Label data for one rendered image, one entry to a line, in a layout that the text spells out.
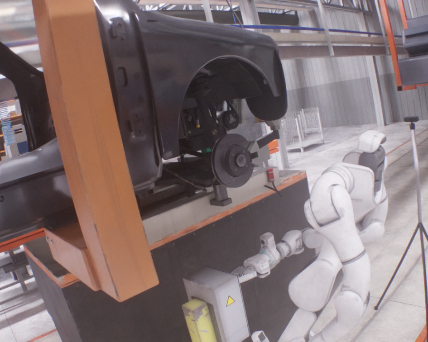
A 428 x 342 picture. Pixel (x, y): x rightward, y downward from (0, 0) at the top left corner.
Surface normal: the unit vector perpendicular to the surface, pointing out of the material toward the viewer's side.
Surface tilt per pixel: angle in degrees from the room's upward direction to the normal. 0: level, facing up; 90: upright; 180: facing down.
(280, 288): 90
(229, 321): 90
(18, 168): 73
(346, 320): 105
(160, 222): 90
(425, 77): 90
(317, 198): 66
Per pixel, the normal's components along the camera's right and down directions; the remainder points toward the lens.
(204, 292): -0.75, 0.27
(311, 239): 0.02, 0.18
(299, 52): 0.62, 0.01
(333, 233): -0.59, 0.37
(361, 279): -0.26, 0.24
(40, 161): 0.47, -0.21
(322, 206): -0.73, 0.02
